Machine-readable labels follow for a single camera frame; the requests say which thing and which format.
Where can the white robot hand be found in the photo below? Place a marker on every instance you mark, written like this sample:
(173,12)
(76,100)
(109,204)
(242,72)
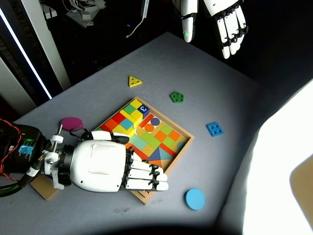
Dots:
(97,164)
(230,22)

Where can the plain wooden rectangular block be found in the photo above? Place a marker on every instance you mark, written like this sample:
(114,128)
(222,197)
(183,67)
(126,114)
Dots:
(44,189)

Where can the blue four-hole square piece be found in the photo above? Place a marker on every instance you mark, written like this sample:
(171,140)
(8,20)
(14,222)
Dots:
(215,129)

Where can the magenta round disc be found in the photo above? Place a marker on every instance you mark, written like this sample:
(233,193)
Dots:
(72,123)

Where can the grey table cloth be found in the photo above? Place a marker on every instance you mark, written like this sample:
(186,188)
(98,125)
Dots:
(195,73)

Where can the wooden puzzle tray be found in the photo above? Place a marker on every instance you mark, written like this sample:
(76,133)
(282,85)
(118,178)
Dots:
(182,147)

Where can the yellow three-hole triangle piece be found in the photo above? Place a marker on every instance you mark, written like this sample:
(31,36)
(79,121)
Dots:
(134,81)

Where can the green five-hole pentagon piece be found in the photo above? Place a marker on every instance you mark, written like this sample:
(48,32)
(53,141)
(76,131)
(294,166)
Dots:
(177,97)

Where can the teal round disc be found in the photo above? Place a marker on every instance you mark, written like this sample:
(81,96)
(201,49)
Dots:
(195,199)

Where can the white LED light strip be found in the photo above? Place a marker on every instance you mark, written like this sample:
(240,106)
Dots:
(24,52)

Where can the white electronic device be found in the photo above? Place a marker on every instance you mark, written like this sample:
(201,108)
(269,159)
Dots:
(84,14)

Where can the tan rounded board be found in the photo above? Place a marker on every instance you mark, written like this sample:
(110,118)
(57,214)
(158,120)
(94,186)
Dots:
(303,183)

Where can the white frame post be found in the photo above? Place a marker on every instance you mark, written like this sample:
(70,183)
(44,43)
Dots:
(46,41)

